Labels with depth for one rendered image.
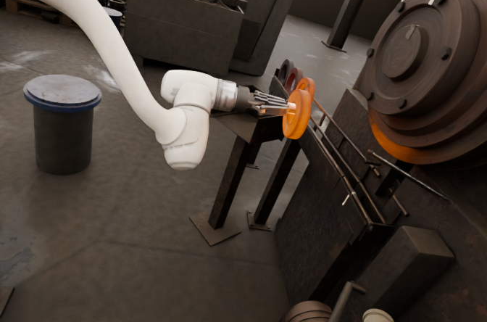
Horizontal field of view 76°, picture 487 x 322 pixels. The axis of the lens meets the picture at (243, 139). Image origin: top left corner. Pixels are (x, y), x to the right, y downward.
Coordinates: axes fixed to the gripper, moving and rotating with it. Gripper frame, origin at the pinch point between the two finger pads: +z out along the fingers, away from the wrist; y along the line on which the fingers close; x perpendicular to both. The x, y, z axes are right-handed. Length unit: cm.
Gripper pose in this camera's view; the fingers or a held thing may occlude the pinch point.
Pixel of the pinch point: (297, 109)
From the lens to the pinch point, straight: 98.9
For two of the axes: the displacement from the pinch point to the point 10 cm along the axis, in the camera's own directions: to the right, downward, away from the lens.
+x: 2.4, -8.3, -5.0
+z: 9.7, 1.6, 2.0
